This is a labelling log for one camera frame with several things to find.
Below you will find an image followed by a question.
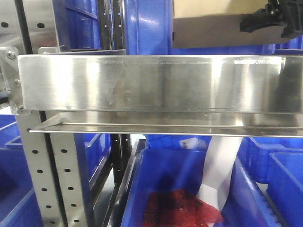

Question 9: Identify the blue bin upper shelf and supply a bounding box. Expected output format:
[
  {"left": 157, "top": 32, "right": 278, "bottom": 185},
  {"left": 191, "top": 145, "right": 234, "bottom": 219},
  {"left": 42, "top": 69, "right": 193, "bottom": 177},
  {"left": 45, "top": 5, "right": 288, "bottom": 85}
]
[{"left": 53, "top": 0, "right": 303, "bottom": 55}]

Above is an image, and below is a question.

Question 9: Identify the brown cardboard box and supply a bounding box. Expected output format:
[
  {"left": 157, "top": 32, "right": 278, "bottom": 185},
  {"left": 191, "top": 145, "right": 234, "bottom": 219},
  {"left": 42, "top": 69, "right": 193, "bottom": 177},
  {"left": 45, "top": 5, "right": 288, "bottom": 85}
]
[{"left": 172, "top": 0, "right": 289, "bottom": 48}]

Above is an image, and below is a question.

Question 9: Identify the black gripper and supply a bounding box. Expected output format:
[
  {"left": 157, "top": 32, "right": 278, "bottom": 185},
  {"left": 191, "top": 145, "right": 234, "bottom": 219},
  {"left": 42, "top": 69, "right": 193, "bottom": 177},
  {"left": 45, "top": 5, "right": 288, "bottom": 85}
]
[{"left": 240, "top": 0, "right": 303, "bottom": 38}]

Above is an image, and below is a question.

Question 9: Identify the stainless steel shelf front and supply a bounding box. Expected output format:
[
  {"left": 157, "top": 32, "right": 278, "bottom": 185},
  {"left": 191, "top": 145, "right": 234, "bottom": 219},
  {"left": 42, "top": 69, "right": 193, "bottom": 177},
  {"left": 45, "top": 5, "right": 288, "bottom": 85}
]
[{"left": 18, "top": 54, "right": 303, "bottom": 137}]

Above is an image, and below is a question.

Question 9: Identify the perforated steel shelf upright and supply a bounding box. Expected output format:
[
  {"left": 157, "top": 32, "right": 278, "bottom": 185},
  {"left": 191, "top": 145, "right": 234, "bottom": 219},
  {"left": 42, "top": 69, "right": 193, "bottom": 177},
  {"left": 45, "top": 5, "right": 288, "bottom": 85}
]
[{"left": 16, "top": 111, "right": 94, "bottom": 227}]

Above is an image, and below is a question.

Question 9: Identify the blue bin lower left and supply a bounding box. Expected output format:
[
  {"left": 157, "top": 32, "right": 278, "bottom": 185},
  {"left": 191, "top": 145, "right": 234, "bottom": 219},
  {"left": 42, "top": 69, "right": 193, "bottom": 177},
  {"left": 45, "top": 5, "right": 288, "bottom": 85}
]
[{"left": 0, "top": 115, "right": 43, "bottom": 227}]

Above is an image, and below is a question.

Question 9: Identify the white paper sheet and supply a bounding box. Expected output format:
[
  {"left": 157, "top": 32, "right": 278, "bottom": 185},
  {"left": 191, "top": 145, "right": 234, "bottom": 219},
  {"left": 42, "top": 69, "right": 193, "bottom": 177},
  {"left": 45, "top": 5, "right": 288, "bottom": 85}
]
[{"left": 197, "top": 136, "right": 243, "bottom": 211}]

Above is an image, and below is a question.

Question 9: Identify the blue bin lower right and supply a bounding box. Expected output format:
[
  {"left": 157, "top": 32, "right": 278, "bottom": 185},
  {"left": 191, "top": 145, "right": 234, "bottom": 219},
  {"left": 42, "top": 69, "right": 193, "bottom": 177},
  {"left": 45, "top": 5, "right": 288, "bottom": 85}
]
[{"left": 241, "top": 137, "right": 303, "bottom": 227}]

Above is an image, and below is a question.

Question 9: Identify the blue bin with red mesh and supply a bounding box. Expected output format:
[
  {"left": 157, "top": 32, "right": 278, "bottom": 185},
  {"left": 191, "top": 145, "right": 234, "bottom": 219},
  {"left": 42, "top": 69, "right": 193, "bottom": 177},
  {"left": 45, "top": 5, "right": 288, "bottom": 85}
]
[{"left": 121, "top": 149, "right": 281, "bottom": 227}]

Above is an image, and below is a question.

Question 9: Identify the red mesh bag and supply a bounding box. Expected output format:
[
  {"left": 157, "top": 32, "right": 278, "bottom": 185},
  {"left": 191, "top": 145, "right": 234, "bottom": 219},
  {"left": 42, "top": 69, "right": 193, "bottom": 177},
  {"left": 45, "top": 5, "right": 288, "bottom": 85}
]
[{"left": 142, "top": 189, "right": 224, "bottom": 227}]

